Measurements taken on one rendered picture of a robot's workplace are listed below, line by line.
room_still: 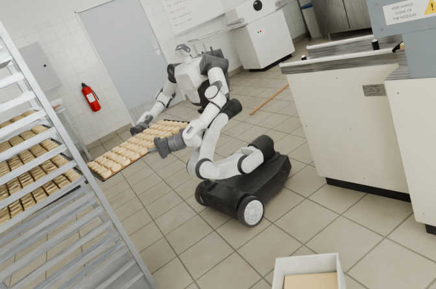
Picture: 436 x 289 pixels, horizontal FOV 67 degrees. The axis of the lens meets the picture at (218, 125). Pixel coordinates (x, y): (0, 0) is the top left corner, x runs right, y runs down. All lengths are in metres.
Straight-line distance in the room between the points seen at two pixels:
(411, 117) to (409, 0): 0.47
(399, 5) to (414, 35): 0.12
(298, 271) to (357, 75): 1.03
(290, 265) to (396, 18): 1.20
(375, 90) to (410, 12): 0.53
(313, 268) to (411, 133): 0.78
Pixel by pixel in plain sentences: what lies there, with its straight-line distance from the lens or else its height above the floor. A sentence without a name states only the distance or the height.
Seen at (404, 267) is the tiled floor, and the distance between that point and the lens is 1.86.
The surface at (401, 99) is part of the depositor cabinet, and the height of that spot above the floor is 0.75.
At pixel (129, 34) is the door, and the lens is 6.04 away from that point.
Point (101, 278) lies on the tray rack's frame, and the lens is 2.37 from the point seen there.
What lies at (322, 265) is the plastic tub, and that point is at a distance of 1.79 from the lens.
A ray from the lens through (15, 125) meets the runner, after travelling 1.67.
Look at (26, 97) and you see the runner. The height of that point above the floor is 1.32.
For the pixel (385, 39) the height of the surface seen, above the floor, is 0.87.
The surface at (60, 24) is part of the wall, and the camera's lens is 5.90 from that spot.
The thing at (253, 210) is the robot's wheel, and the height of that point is 0.10.
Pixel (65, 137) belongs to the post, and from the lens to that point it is 1.67.
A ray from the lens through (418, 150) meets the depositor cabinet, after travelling 1.66.
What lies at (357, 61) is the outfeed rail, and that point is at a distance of 1.81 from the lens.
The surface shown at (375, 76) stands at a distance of 1.79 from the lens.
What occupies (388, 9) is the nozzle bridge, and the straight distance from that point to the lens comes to 1.44.
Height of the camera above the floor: 1.37
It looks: 19 degrees down
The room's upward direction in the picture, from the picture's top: 23 degrees counter-clockwise
